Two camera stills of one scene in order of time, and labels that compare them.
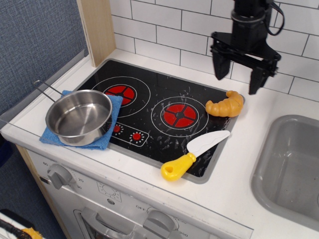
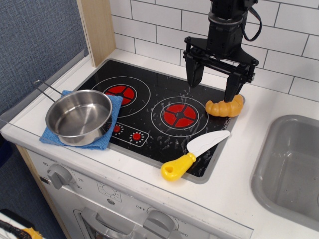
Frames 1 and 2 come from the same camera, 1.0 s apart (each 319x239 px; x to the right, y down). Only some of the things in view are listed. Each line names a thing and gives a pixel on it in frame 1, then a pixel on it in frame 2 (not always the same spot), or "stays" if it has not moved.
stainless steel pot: [79, 117] stays
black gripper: [247, 43] -> [222, 49]
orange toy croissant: [232, 106] stays
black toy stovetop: [162, 115] stays
